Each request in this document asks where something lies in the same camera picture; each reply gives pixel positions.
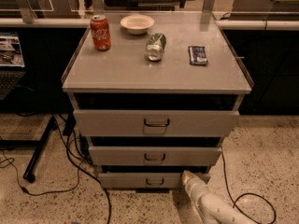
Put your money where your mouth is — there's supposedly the grey drawer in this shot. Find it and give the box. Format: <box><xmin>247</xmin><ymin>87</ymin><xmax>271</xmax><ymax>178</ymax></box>
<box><xmin>97</xmin><ymin>172</ymin><xmax>211</xmax><ymax>189</ymax></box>
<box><xmin>74</xmin><ymin>109</ymin><xmax>239</xmax><ymax>137</ymax></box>
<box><xmin>89</xmin><ymin>147</ymin><xmax>221</xmax><ymax>166</ymax></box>

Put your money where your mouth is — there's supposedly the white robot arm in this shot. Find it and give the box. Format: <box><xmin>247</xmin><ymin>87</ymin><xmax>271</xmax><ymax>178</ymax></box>
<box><xmin>182</xmin><ymin>171</ymin><xmax>255</xmax><ymax>224</ymax></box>

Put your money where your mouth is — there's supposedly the grey drawer cabinet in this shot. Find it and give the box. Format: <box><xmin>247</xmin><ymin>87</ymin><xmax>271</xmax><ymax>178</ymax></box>
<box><xmin>63</xmin><ymin>12</ymin><xmax>253</xmax><ymax>179</ymax></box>

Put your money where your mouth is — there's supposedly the blue snack packet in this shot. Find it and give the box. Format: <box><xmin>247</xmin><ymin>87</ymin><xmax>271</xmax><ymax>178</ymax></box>
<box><xmin>188</xmin><ymin>46</ymin><xmax>208</xmax><ymax>66</ymax></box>

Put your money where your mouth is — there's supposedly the black stand leg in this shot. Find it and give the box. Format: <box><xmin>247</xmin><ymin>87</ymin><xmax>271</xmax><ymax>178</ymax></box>
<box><xmin>0</xmin><ymin>117</ymin><xmax>57</xmax><ymax>183</ymax></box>

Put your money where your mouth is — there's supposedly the white bowl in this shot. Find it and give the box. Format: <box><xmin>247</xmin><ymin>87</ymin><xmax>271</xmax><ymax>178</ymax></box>
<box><xmin>121</xmin><ymin>14</ymin><xmax>154</xmax><ymax>35</ymax></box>

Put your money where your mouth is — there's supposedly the red cola can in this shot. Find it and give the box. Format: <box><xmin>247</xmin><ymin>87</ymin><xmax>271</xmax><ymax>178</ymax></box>
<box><xmin>90</xmin><ymin>15</ymin><xmax>111</xmax><ymax>51</ymax></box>

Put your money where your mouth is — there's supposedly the laptop computer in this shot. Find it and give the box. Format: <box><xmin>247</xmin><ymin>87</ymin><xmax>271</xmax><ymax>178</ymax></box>
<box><xmin>0</xmin><ymin>32</ymin><xmax>26</xmax><ymax>100</ymax></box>

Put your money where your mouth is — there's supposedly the black floor cable right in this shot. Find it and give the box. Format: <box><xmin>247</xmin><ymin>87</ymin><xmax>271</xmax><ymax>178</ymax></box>
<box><xmin>220</xmin><ymin>147</ymin><xmax>278</xmax><ymax>224</ymax></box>

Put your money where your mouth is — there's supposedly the black floor cables left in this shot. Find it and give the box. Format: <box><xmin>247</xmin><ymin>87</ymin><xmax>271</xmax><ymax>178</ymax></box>
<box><xmin>0</xmin><ymin>112</ymin><xmax>112</xmax><ymax>224</ymax></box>

